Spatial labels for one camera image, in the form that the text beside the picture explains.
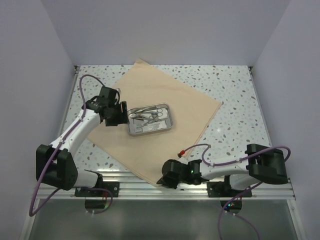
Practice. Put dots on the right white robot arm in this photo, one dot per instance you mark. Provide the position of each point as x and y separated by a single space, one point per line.
259 164

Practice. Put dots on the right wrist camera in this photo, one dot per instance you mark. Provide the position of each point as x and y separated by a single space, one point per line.
181 154

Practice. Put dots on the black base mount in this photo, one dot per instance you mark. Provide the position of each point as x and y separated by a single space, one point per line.
221 190
112 186

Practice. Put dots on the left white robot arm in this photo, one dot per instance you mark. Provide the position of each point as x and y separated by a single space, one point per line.
55 165

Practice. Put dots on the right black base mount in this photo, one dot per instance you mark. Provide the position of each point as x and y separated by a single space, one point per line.
221 190

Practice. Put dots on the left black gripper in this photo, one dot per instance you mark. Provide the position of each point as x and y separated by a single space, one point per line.
114 122

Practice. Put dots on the stainless steel tray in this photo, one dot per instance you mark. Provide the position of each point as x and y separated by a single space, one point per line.
130 125

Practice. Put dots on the steel surgical scissors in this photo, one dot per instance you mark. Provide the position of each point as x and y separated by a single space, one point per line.
153 118

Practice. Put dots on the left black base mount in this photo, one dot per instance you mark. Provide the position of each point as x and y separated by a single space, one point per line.
112 186

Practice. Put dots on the green suture packet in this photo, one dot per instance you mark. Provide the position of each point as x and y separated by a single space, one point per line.
138 126

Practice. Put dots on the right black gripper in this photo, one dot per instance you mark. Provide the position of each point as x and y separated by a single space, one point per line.
166 181

